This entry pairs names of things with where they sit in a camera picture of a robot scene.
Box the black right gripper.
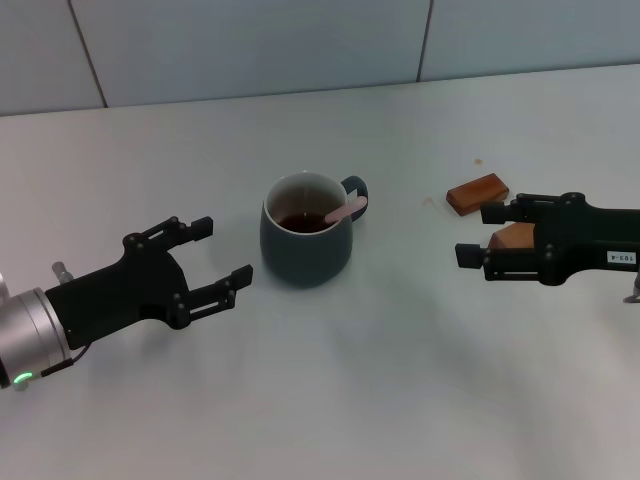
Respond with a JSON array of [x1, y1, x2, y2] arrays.
[[454, 191, 640, 287]]

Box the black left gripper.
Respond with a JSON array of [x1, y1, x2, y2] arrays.
[[44, 215, 255, 351]]

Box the dark grey ceramic cup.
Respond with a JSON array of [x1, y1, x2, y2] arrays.
[[258, 171, 370, 289]]

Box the pink handled metal spoon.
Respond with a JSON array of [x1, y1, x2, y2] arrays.
[[323, 196, 369, 224]]

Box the tall brown wooden block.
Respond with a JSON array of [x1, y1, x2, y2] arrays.
[[488, 222, 537, 250]]

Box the flat brown wooden block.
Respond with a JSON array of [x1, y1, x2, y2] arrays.
[[445, 172, 511, 217]]

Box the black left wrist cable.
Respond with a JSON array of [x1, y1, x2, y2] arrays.
[[42, 343, 89, 378]]

